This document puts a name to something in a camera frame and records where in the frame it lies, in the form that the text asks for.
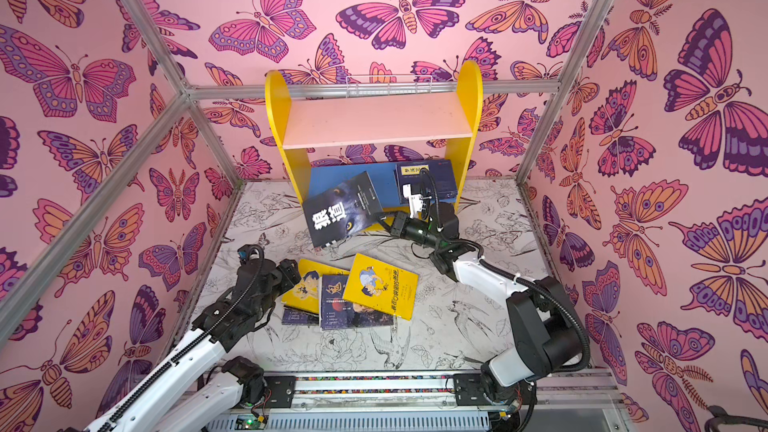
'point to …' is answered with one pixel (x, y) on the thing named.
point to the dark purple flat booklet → (298, 317)
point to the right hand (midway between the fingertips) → (376, 214)
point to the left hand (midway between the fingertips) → (290, 264)
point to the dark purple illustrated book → (337, 312)
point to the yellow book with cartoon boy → (305, 295)
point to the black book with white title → (341, 210)
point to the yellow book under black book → (382, 286)
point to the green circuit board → (250, 422)
